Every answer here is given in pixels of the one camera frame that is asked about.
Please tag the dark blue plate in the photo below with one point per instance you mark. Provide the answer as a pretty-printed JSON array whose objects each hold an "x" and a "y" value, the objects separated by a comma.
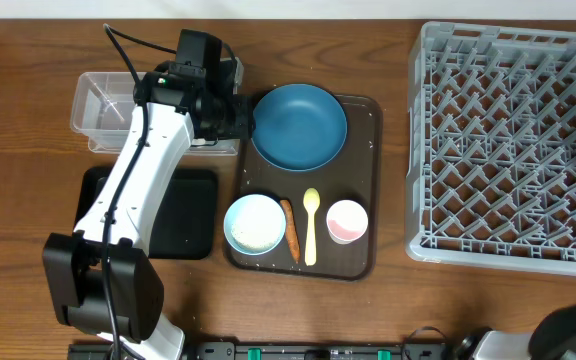
[{"x": 299, "y": 127}]

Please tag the orange carrot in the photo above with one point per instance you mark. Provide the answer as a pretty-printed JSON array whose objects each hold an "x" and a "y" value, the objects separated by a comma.
[{"x": 290, "y": 231}]

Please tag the dark brown serving tray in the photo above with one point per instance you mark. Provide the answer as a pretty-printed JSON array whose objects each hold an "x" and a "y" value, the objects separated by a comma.
[{"x": 353, "y": 174}]

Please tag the black plastic bin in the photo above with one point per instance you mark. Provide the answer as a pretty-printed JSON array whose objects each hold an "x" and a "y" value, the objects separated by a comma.
[{"x": 183, "y": 228}]

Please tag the pale yellow spoon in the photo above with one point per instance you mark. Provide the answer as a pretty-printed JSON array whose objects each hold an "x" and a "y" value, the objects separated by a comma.
[{"x": 311, "y": 202}]

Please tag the light blue rice bowl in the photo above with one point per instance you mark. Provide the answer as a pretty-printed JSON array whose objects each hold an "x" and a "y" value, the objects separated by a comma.
[{"x": 254, "y": 224}]

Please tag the white pink cup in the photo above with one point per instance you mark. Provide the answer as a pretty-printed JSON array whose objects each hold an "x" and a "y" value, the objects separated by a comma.
[{"x": 346, "y": 221}]

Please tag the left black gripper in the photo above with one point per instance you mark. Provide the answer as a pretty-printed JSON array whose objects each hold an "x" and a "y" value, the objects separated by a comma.
[{"x": 241, "y": 111}]

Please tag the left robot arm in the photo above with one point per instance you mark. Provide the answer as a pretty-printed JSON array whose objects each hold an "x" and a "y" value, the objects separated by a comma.
[{"x": 100, "y": 278}]

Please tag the grey dishwasher rack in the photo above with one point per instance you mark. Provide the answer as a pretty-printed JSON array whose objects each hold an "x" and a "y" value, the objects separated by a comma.
[{"x": 491, "y": 180}]

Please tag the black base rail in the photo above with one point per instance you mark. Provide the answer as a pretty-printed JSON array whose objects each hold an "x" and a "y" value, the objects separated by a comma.
[{"x": 232, "y": 351}]

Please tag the clear plastic bin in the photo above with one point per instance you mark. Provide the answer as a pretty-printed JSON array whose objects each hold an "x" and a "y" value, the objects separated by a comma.
[{"x": 102, "y": 110}]

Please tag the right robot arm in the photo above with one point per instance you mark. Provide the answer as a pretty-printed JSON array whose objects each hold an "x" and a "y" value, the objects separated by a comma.
[{"x": 553, "y": 339}]

